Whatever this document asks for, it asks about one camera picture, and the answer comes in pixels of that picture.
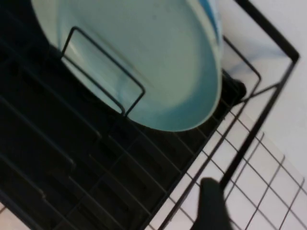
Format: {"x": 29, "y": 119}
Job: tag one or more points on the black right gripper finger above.
{"x": 212, "y": 206}

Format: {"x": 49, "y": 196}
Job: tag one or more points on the pale green round plate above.
{"x": 144, "y": 48}

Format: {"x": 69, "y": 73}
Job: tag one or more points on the blue round plate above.
{"x": 217, "y": 19}

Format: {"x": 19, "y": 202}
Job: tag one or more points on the white grid-pattern table cover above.
{"x": 263, "y": 203}

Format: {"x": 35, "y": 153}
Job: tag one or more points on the black plastic drip tray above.
{"x": 48, "y": 119}

